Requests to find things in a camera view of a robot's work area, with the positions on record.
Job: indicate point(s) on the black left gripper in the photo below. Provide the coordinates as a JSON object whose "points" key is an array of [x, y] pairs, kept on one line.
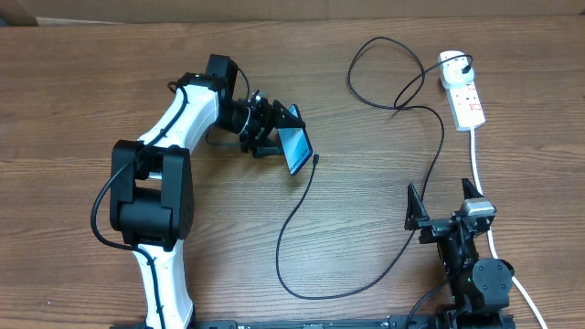
{"points": [[276, 114]]}

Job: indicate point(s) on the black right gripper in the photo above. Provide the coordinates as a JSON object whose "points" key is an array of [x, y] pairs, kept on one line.
{"points": [[434, 229]]}

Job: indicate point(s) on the Samsung Galaxy smartphone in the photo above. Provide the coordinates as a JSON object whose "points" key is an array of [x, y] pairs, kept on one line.
{"points": [[296, 147]]}

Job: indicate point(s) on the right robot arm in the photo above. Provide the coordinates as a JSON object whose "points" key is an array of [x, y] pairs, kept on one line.
{"points": [[479, 286]]}

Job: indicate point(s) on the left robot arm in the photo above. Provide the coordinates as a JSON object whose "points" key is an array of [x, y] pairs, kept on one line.
{"points": [[151, 191]]}

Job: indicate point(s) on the white charger plug adapter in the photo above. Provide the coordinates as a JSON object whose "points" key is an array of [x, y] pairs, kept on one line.
{"points": [[456, 69]]}

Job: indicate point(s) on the white power strip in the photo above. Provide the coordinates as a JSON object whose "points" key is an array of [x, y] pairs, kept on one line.
{"points": [[467, 110]]}

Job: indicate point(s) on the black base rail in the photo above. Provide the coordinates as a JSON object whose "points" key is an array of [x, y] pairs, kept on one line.
{"points": [[392, 322]]}

